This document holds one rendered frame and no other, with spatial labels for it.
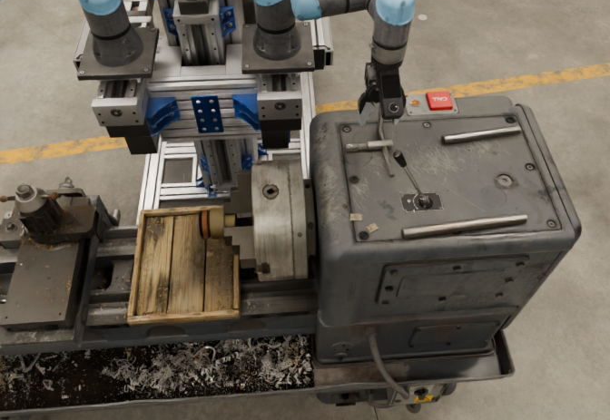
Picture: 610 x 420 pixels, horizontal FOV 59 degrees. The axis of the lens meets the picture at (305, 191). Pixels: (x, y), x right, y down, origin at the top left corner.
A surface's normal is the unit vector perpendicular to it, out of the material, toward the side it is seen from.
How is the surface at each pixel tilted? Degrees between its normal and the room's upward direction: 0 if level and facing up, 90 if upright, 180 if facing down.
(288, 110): 90
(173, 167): 0
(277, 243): 53
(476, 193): 0
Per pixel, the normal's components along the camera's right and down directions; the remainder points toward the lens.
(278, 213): 0.04, -0.13
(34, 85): 0.00, -0.58
